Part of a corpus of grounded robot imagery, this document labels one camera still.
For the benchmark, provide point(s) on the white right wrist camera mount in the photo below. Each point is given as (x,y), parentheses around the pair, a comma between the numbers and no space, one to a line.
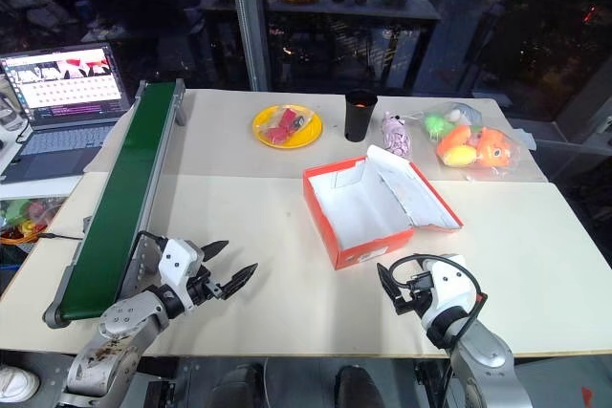
(447,288)

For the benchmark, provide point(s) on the dark background table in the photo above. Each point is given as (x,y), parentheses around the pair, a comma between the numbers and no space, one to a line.
(334,9)

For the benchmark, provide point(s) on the clear bag of plush toys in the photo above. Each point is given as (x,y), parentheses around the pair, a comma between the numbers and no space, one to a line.
(473,145)

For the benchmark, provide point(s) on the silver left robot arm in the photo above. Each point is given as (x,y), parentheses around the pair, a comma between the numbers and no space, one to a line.
(124,327)

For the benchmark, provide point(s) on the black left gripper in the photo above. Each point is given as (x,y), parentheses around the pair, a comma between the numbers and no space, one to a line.
(208,287)

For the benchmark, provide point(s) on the pink bagged toy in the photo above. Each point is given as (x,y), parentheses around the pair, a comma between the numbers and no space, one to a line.
(397,138)

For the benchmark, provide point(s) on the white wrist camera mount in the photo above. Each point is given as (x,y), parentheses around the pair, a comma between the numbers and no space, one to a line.
(177,262)
(447,288)

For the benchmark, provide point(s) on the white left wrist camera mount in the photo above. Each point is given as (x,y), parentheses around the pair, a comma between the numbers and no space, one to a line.
(177,262)

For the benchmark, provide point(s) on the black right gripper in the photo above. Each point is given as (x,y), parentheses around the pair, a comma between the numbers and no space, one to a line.
(415,294)

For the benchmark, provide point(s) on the black cup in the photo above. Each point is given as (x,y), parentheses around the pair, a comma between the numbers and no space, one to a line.
(358,116)

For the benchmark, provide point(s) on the green conveyor belt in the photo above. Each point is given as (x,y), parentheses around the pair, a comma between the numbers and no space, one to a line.
(119,202)

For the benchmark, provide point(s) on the open grey laptop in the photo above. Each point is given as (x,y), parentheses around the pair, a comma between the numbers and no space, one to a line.
(62,107)

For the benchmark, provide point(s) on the bag of colourful toys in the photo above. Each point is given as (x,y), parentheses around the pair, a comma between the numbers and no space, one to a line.
(28,217)

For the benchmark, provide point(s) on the orange cardboard box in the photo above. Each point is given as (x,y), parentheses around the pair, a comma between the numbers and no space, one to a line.
(368,217)

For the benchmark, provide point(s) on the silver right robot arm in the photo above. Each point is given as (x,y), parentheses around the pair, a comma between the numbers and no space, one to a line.
(483,362)

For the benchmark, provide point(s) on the grey window frame post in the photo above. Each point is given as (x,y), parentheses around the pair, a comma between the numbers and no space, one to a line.
(248,21)

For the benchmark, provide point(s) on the yellow plate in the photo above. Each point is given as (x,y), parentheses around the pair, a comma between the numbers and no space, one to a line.
(306,135)

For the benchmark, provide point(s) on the bag of red toys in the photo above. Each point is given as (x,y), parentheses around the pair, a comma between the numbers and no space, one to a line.
(282,127)

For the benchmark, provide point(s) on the dark rounded shape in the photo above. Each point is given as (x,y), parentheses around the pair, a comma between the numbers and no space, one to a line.
(358,386)

